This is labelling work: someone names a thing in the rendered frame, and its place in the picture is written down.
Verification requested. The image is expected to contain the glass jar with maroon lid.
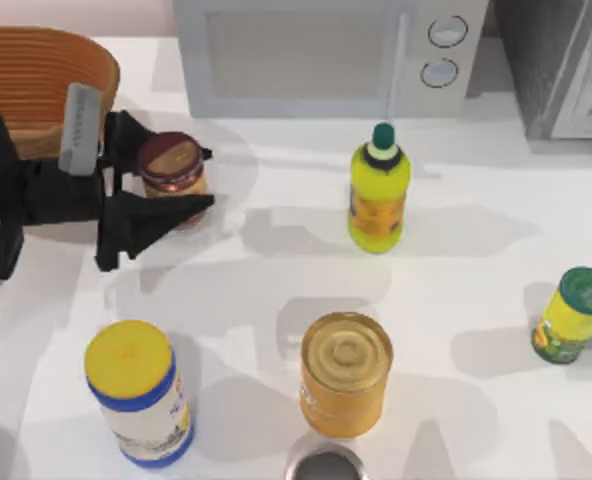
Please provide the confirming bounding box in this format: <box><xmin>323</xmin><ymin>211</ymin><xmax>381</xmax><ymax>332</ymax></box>
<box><xmin>136</xmin><ymin>130</ymin><xmax>212</xmax><ymax>202</ymax></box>

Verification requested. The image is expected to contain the yellow can with green lid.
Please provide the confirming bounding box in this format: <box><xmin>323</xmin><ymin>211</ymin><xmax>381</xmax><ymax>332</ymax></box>
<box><xmin>529</xmin><ymin>266</ymin><xmax>592</xmax><ymax>365</ymax></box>

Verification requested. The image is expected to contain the brown woven basket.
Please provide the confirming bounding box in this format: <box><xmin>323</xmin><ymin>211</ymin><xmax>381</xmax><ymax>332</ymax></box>
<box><xmin>0</xmin><ymin>26</ymin><xmax>123</xmax><ymax>241</ymax></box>

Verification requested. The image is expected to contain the round microwave knob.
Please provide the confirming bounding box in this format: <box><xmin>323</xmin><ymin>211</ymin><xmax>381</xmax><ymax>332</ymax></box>
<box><xmin>427</xmin><ymin>13</ymin><xmax>470</xmax><ymax>48</ymax></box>
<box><xmin>419</xmin><ymin>57</ymin><xmax>460</xmax><ymax>91</ymax></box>

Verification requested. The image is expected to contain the microwave oven door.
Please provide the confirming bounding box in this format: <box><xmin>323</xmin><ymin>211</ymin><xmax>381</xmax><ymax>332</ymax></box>
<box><xmin>172</xmin><ymin>0</ymin><xmax>408</xmax><ymax>120</ymax></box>

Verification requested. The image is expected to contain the orange can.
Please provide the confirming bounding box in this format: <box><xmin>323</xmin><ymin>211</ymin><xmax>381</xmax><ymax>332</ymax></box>
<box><xmin>299</xmin><ymin>311</ymin><xmax>395</xmax><ymax>441</ymax></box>

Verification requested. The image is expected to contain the grey cabinet with dark inside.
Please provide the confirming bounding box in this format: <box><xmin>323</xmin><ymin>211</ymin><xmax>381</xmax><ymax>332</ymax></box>
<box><xmin>492</xmin><ymin>0</ymin><xmax>592</xmax><ymax>142</ymax></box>

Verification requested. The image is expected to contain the pale grey rounded box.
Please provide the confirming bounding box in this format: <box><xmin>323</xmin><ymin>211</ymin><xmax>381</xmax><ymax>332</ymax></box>
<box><xmin>58</xmin><ymin>83</ymin><xmax>103</xmax><ymax>178</ymax></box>

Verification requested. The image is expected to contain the yellow bottle with green cap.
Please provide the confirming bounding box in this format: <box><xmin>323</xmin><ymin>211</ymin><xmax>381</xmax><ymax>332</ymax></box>
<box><xmin>347</xmin><ymin>122</ymin><xmax>414</xmax><ymax>254</ymax></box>

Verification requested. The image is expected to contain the white jar with yellow lid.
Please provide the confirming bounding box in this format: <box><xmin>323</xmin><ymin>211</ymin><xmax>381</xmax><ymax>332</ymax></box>
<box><xmin>83</xmin><ymin>320</ymin><xmax>196</xmax><ymax>469</ymax></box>

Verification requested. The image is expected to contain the pale microwave oven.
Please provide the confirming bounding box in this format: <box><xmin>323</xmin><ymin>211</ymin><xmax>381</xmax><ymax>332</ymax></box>
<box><xmin>171</xmin><ymin>0</ymin><xmax>490</xmax><ymax>121</ymax></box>

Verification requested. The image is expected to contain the silver metal cup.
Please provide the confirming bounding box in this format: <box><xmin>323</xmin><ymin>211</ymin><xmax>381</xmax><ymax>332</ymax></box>
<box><xmin>282</xmin><ymin>433</ymin><xmax>371</xmax><ymax>480</ymax></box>

